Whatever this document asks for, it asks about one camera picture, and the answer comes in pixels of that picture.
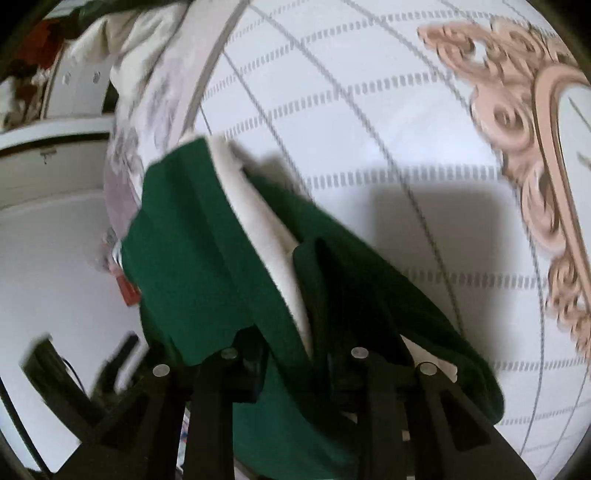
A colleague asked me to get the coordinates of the white drawer cabinet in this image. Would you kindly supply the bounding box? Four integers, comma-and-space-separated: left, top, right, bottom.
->
0, 116, 116, 209

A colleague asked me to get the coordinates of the cream cloth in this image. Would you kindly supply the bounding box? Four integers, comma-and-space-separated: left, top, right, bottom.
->
69, 0, 188, 121

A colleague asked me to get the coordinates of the white panel with knobs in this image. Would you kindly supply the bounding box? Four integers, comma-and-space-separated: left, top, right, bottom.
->
44, 44, 114, 121

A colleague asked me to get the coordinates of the red tag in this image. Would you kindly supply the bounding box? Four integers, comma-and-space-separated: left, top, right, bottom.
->
115, 272, 142, 308

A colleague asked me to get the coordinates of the red and brown clutter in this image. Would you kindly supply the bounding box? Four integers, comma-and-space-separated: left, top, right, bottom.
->
0, 17, 65, 131

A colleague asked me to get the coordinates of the black frame object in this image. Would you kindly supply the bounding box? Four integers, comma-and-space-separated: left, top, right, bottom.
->
21, 331, 141, 444

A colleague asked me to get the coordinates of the green varsity jacket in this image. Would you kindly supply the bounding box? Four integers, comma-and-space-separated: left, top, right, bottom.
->
121, 136, 506, 480

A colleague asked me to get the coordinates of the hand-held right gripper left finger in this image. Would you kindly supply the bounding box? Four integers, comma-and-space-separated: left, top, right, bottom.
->
46, 333, 269, 480

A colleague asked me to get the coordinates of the printed bed sheet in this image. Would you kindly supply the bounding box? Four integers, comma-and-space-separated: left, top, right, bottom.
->
102, 0, 591, 480

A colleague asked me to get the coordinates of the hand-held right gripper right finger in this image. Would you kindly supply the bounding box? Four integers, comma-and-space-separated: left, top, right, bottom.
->
330, 344, 539, 480

